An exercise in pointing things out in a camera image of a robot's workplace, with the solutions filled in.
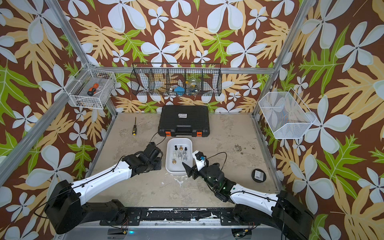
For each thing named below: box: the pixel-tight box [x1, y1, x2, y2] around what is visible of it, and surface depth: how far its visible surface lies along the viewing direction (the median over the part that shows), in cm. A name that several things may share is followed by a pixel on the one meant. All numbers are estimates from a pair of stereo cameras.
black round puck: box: [251, 168, 267, 183], surface depth 88 cm
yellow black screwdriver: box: [132, 117, 137, 136], surface depth 110 cm
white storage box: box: [165, 137, 193, 175], surface depth 97 cm
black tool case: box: [158, 105, 210, 138], surface depth 107 cm
